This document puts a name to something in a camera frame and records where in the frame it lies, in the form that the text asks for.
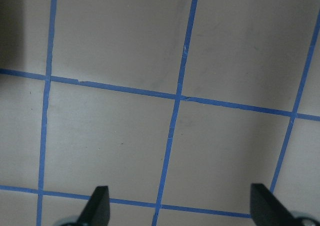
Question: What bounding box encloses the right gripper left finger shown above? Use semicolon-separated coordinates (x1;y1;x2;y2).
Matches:
75;186;111;226

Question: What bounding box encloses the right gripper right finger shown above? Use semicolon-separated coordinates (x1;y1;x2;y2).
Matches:
250;183;303;226

